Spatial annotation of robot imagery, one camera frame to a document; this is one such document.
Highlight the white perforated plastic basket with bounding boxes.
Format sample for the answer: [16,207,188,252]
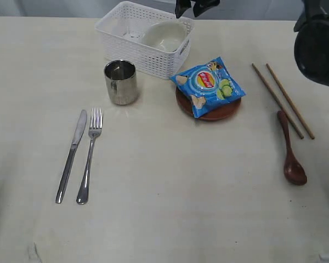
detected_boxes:
[95,1,194,79]

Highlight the blue snack bag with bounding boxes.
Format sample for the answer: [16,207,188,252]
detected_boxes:
[170,57,246,118]

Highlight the stainless steel cup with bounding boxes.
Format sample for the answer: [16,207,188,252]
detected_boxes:
[104,60,139,105]

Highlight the brown round plate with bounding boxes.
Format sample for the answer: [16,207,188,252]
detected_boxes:
[175,87,242,122]

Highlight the brown wooden chopsticks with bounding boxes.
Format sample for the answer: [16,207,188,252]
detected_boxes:
[251,63,304,139]

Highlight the stainless steel fork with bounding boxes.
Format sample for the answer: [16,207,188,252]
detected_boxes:
[76,107,103,205]

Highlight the stainless steel knife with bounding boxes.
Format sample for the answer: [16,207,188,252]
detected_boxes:
[55,110,87,204]

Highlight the reddish brown wooden spoon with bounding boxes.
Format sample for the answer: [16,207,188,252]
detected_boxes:
[277,110,308,186]

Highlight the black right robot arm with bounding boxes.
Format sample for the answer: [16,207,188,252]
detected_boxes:
[293,0,329,87]

